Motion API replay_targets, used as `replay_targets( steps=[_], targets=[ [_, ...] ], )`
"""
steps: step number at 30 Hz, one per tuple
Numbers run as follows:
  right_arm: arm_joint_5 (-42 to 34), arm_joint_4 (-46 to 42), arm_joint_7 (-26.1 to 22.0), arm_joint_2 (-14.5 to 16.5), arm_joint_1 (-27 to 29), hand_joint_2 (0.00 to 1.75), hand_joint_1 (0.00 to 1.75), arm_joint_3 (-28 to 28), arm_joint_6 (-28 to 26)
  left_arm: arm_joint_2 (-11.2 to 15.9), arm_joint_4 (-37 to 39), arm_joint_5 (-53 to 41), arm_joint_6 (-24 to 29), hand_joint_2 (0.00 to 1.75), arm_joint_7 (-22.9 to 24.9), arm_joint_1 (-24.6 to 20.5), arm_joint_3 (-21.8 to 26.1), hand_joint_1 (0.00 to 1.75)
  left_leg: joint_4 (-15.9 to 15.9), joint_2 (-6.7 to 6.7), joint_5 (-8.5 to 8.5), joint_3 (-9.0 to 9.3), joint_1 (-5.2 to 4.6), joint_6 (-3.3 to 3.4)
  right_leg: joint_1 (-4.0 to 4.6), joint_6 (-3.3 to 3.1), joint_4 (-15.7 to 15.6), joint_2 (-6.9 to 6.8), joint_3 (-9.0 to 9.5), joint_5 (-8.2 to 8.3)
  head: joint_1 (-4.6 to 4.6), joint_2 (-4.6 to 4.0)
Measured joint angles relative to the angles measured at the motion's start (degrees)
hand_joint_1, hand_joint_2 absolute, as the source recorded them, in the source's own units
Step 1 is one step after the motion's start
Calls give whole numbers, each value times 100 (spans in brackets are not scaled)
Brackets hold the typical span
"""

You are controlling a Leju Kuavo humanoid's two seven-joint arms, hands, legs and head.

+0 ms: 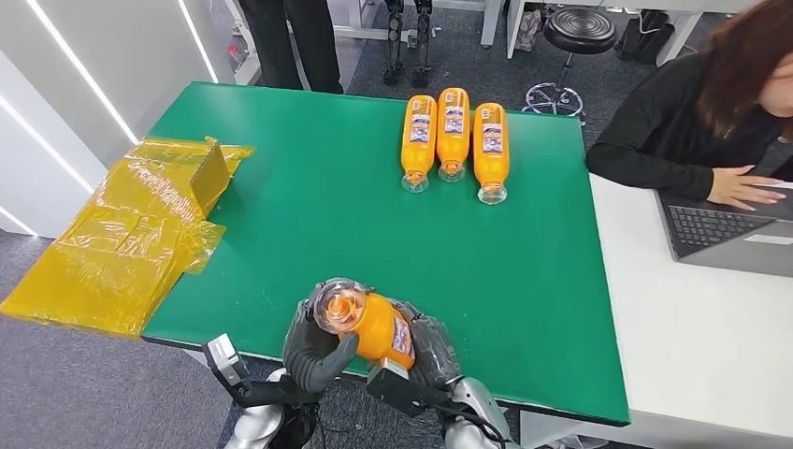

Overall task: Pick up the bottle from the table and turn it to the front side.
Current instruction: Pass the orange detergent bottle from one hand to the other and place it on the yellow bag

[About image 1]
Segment person's right hand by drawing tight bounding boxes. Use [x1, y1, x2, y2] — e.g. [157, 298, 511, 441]
[706, 165, 788, 212]

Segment black bag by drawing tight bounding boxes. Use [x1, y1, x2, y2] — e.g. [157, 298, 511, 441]
[618, 8, 678, 65]

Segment standing person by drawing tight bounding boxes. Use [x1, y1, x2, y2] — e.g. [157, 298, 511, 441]
[238, 0, 346, 95]

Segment grey laptop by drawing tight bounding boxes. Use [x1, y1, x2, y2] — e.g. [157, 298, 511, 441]
[656, 181, 793, 279]

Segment black robot legs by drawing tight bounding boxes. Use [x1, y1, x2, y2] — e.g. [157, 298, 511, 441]
[382, 0, 435, 89]

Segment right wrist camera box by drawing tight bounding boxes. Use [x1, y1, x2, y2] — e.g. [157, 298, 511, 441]
[366, 361, 449, 417]

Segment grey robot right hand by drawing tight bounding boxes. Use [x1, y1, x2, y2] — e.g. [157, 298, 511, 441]
[387, 299, 464, 392]

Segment white background desk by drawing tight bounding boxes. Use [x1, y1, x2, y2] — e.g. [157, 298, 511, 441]
[480, 0, 754, 67]

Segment orange detergent bottle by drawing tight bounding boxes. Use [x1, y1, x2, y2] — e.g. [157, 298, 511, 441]
[399, 94, 439, 194]
[436, 87, 470, 184]
[472, 102, 512, 206]
[311, 277, 417, 370]

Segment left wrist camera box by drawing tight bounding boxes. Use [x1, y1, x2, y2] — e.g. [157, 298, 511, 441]
[202, 333, 256, 399]

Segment green table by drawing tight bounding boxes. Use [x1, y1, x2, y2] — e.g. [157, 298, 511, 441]
[140, 80, 632, 428]

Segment yellow film-wrapped cardboard box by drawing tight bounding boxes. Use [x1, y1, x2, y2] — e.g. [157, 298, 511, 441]
[0, 136, 256, 340]

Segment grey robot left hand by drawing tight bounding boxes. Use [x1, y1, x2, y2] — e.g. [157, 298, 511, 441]
[281, 279, 362, 395]

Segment seated person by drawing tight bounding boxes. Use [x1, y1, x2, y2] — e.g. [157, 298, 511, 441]
[584, 0, 793, 212]

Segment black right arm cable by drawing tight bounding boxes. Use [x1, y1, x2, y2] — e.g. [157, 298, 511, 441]
[432, 401, 508, 449]

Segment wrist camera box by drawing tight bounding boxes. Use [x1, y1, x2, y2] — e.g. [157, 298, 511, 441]
[202, 333, 256, 399]
[366, 361, 449, 417]

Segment black round stool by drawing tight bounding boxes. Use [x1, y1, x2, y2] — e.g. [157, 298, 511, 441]
[522, 6, 618, 120]

